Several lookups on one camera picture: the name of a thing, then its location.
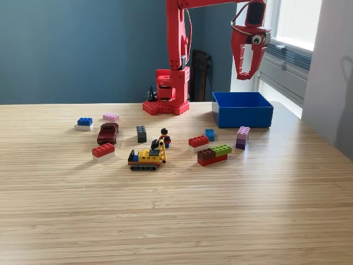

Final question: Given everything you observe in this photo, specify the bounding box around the red on white brick stack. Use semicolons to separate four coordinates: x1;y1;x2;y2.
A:
188;134;210;153
92;142;116;162

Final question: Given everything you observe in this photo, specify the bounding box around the blue plastic bin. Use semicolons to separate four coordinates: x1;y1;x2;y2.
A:
211;91;274;129

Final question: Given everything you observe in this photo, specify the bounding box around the grey window vent unit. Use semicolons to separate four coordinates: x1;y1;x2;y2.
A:
258;38;313;104

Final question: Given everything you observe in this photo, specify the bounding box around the black chair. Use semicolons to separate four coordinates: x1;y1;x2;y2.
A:
189;49;215;102

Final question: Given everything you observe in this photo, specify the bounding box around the pink and purple brick stack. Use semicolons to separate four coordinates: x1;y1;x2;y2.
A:
236;126;251;151

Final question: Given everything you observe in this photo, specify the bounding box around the black clamp behind base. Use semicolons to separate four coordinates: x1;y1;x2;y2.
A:
145;85;159;102

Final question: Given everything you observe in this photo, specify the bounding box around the brown green red brick stack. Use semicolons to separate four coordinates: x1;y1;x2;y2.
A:
197;144;233;167

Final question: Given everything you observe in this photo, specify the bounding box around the toy figure with red shirt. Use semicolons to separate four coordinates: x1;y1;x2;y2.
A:
158;128;172;149

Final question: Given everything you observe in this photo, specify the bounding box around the dark grey brick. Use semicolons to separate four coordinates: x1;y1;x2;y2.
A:
136;125;148;144

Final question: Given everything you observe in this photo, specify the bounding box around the small yellow toy digger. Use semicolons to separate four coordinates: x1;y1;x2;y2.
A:
127;139;168;172

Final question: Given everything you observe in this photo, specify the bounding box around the dark red toy car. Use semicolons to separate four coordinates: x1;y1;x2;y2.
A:
97;122;120;146

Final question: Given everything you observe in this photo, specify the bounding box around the blue on white brick stack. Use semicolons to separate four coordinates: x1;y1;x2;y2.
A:
74;117;94;131

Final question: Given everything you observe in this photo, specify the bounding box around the white window frame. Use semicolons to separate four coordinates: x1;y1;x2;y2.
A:
259;0;323;52

